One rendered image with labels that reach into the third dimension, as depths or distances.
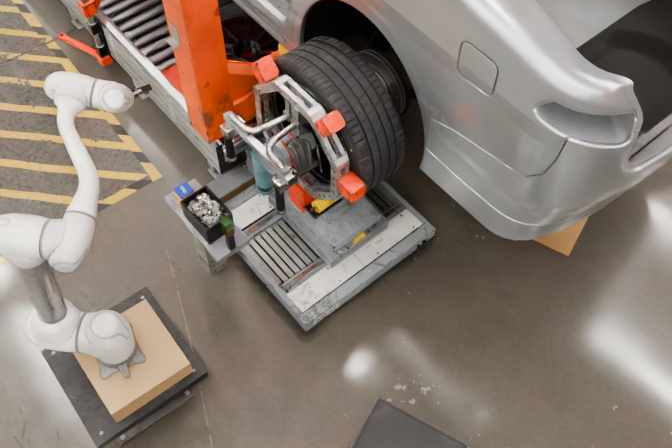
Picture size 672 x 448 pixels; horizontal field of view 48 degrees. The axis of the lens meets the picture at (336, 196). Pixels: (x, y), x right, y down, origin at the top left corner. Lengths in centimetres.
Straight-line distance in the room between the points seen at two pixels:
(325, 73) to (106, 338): 128
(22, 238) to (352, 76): 130
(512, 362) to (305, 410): 97
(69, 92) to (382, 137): 114
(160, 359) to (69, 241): 85
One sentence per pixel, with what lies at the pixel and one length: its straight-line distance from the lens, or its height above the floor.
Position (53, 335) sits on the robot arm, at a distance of 299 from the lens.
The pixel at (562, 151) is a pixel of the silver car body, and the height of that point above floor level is 137.
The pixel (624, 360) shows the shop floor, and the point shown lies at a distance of 376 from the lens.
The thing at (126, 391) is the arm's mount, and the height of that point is 40.
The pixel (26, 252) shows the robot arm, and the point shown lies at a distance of 254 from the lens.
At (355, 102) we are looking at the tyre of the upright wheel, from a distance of 284.
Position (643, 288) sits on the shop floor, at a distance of 397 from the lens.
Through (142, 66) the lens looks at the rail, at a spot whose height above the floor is 37.
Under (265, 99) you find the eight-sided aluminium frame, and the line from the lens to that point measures 321.
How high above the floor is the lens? 324
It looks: 55 degrees down
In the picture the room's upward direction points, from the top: 1 degrees clockwise
